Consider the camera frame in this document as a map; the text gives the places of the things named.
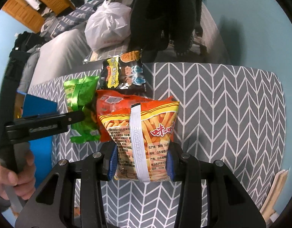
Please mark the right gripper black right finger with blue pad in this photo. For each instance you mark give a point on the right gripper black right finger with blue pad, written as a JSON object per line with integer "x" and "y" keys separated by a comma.
{"x": 228, "y": 203}

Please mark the blue cardboard box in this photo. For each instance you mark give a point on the blue cardboard box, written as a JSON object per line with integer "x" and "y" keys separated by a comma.
{"x": 27, "y": 105}

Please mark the green snack bag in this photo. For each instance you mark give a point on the green snack bag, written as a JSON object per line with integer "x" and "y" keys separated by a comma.
{"x": 80, "y": 96}

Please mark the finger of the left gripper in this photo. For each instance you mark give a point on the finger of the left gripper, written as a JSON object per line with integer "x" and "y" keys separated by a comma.
{"x": 36, "y": 127}

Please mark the white plastic bag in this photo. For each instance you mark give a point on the white plastic bag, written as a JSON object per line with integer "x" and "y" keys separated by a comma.
{"x": 108, "y": 26}

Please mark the grey crumpled duvet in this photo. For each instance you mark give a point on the grey crumpled duvet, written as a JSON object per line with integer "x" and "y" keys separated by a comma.
{"x": 29, "y": 68}

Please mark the wooden boards stack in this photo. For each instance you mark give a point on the wooden boards stack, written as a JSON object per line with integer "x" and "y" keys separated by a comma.
{"x": 267, "y": 209}

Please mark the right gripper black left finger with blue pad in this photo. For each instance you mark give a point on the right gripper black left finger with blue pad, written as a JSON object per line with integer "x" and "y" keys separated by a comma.
{"x": 71, "y": 195}

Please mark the red snack bag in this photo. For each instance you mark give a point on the red snack bag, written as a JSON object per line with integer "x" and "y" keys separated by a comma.
{"x": 109, "y": 101}

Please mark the black clothes pile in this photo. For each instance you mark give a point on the black clothes pile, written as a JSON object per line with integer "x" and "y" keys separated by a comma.
{"x": 24, "y": 42}

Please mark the orange fries snack bag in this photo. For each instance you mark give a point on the orange fries snack bag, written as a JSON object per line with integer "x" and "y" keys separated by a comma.
{"x": 142, "y": 134}

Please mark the bed with white sheet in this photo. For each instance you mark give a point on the bed with white sheet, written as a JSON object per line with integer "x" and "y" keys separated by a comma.
{"x": 62, "y": 55}

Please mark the checkered bench cushion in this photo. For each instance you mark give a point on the checkered bench cushion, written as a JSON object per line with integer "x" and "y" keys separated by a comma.
{"x": 54, "y": 26}

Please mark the wooden cabinet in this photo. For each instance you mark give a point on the wooden cabinet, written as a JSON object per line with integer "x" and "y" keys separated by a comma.
{"x": 31, "y": 13}

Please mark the dark grey fleece garment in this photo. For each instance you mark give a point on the dark grey fleece garment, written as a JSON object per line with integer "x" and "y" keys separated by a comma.
{"x": 156, "y": 23}

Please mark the black yellow snack bag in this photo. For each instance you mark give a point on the black yellow snack bag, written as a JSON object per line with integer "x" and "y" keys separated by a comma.
{"x": 123, "y": 73}

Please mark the person's left hand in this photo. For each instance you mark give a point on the person's left hand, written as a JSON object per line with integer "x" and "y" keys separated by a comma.
{"x": 23, "y": 183}

